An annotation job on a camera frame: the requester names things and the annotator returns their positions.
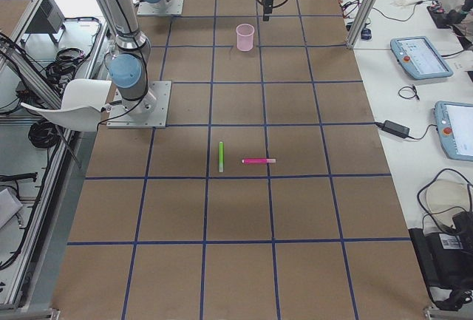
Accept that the near blue teach pendant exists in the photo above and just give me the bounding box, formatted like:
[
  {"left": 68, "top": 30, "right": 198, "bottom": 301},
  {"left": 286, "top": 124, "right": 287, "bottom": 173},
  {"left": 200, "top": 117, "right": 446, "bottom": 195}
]
[{"left": 434, "top": 101, "right": 472, "bottom": 161}]

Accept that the black box device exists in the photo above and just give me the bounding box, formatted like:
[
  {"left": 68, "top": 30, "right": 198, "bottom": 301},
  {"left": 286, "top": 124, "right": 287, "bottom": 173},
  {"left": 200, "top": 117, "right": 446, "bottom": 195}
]
[{"left": 409, "top": 211, "right": 472, "bottom": 311}]

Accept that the blue teach pendant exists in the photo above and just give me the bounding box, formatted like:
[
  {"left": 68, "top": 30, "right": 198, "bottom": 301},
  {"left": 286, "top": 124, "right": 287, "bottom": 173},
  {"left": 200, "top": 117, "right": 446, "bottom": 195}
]
[
  {"left": 434, "top": 101, "right": 472, "bottom": 161},
  {"left": 390, "top": 36, "right": 453, "bottom": 80}
]

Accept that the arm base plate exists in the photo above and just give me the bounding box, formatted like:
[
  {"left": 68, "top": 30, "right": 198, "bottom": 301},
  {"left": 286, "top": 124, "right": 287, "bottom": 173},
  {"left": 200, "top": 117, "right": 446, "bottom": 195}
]
[
  {"left": 137, "top": 0, "right": 184, "bottom": 17},
  {"left": 106, "top": 81, "right": 171, "bottom": 129}
]

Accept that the black power adapter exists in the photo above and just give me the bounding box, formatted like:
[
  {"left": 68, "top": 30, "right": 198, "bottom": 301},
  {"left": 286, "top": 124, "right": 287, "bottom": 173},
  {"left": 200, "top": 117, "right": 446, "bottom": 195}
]
[{"left": 375, "top": 120, "right": 409, "bottom": 139}]

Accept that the far blue teach pendant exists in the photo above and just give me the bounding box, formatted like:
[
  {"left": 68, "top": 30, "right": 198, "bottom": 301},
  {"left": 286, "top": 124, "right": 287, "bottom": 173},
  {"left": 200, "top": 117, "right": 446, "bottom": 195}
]
[{"left": 390, "top": 36, "right": 453, "bottom": 80}]

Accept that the pink mesh cup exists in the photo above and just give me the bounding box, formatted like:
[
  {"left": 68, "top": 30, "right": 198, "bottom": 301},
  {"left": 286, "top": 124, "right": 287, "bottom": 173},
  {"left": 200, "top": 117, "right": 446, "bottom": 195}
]
[{"left": 236, "top": 24, "right": 254, "bottom": 52}]

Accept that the pink marker pen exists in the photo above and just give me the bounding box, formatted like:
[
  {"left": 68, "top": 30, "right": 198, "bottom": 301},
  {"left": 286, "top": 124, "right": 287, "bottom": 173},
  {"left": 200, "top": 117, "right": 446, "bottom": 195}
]
[{"left": 242, "top": 158, "right": 276, "bottom": 165}]

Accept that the aluminium frame post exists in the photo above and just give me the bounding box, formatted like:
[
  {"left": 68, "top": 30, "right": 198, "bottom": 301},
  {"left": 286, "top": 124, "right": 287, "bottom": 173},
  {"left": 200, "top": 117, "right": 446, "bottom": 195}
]
[{"left": 347, "top": 0, "right": 376, "bottom": 49}]

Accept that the small black coiled cable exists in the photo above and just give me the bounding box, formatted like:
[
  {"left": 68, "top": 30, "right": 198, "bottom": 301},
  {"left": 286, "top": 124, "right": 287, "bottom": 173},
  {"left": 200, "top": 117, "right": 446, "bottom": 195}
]
[{"left": 398, "top": 84, "right": 421, "bottom": 101}]

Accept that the green marker pen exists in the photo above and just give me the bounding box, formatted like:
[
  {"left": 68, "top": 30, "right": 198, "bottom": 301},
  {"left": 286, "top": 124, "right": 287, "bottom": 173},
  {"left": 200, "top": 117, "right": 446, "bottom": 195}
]
[{"left": 218, "top": 141, "right": 225, "bottom": 173}]

